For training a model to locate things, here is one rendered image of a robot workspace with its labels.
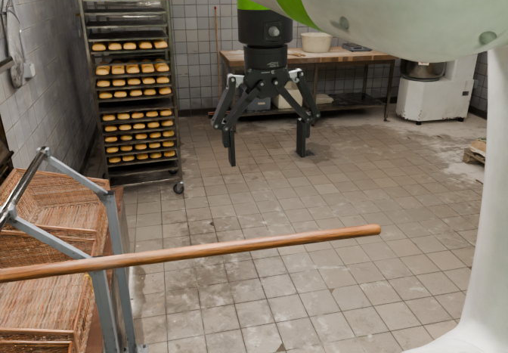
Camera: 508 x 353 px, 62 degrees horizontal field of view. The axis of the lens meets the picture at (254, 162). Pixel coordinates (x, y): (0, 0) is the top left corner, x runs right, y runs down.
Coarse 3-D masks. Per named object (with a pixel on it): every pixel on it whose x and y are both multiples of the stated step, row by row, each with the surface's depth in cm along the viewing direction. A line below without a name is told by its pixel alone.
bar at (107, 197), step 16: (48, 160) 168; (32, 176) 145; (80, 176) 173; (16, 192) 132; (96, 192) 177; (112, 192) 179; (0, 208) 123; (112, 208) 180; (0, 224) 115; (16, 224) 125; (32, 224) 128; (112, 224) 183; (48, 240) 129; (112, 240) 186; (80, 256) 134; (96, 256) 138; (96, 272) 136; (96, 288) 138; (128, 288) 200; (128, 304) 201; (112, 320) 145; (128, 320) 205; (112, 336) 147; (128, 336) 209; (112, 352) 150; (128, 352) 219; (144, 352) 219
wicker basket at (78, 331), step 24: (0, 240) 177; (24, 240) 179; (72, 240) 183; (96, 240) 185; (0, 264) 181; (24, 264) 183; (0, 288) 177; (24, 288) 178; (48, 288) 178; (72, 288) 178; (0, 312) 165; (24, 312) 165; (48, 312) 165; (72, 312) 165; (0, 336) 132; (24, 336) 134; (48, 336) 136; (72, 336) 154
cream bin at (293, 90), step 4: (288, 84) 590; (292, 84) 589; (288, 88) 586; (292, 88) 588; (296, 88) 573; (292, 92) 544; (296, 92) 546; (280, 96) 544; (292, 96) 546; (296, 96) 549; (300, 96) 550; (272, 100) 574; (276, 100) 556; (280, 100) 546; (284, 100) 547; (296, 100) 551; (300, 100) 553; (276, 104) 559; (280, 104) 548; (284, 104) 550; (288, 104) 551; (300, 104) 555; (280, 108) 551
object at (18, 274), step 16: (368, 224) 109; (240, 240) 102; (256, 240) 102; (272, 240) 103; (288, 240) 104; (304, 240) 104; (320, 240) 105; (112, 256) 96; (128, 256) 96; (144, 256) 97; (160, 256) 97; (176, 256) 98; (192, 256) 99; (208, 256) 100; (0, 272) 91; (16, 272) 91; (32, 272) 92; (48, 272) 92; (64, 272) 93; (80, 272) 94
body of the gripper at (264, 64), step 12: (252, 48) 69; (264, 48) 69; (276, 48) 69; (252, 60) 70; (264, 60) 69; (276, 60) 70; (252, 72) 72; (264, 72) 73; (276, 72) 73; (288, 72) 74; (252, 84) 73; (264, 96) 74; (276, 96) 75
